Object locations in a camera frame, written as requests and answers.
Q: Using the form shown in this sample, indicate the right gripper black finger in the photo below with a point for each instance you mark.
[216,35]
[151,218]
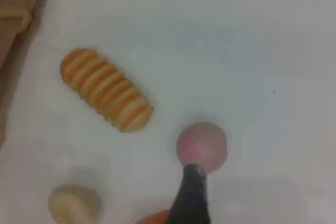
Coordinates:
[191,197]

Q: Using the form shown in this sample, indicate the pink peach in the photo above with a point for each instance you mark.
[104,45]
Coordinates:
[202,145]

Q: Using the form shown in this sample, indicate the long striped bread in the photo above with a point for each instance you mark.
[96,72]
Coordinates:
[107,90]

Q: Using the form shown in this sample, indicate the brown jute tote bag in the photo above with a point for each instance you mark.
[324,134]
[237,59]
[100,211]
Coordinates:
[13,24]

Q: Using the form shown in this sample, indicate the orange fruit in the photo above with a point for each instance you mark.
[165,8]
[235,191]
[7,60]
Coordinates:
[155,218]

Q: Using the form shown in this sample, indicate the pale round banana slice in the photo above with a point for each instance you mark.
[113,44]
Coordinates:
[73,205]

